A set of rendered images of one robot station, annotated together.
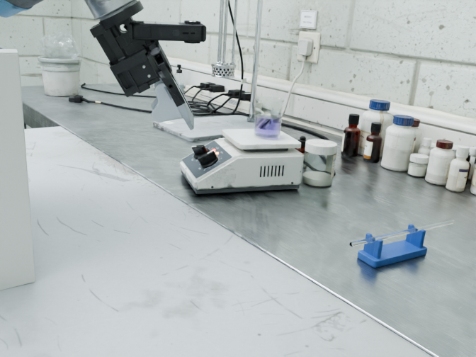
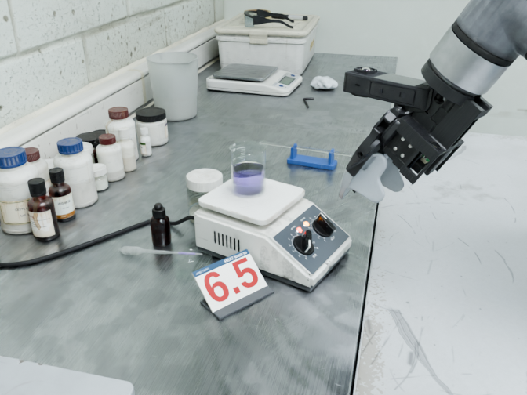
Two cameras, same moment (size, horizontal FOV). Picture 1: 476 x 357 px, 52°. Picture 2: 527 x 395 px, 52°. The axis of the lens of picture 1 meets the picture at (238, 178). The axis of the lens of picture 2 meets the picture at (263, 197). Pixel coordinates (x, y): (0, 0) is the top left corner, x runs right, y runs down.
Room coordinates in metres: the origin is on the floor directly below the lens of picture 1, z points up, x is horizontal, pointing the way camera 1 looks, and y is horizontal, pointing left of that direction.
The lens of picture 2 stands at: (1.32, 0.54, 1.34)
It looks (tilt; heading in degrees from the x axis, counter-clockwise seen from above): 27 degrees down; 232
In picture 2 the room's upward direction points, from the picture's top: straight up
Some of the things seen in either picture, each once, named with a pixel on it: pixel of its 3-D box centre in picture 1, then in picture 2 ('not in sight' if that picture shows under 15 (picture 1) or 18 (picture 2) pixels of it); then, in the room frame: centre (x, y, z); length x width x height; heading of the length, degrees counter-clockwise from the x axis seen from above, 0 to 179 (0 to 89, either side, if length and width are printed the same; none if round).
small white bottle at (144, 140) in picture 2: not in sight; (145, 141); (0.86, -0.47, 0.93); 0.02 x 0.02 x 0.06
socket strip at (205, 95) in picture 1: (220, 97); not in sight; (1.73, 0.08, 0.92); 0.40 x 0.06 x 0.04; 38
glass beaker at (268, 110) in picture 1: (268, 117); (250, 168); (0.89, -0.05, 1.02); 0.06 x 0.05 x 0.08; 177
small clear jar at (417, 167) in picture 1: (418, 165); (97, 177); (1.00, -0.38, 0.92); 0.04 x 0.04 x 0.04
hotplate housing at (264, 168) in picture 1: (245, 161); (267, 227); (0.89, -0.01, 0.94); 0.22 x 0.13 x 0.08; 110
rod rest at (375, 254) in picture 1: (394, 244); (312, 156); (0.61, -0.22, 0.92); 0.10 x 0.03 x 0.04; 121
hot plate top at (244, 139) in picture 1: (260, 138); (252, 197); (0.89, -0.04, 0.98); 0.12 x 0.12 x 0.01; 20
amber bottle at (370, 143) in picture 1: (373, 142); (60, 193); (1.09, -0.30, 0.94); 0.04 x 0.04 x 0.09
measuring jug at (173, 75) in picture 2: not in sight; (172, 85); (0.67, -0.68, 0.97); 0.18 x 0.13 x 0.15; 89
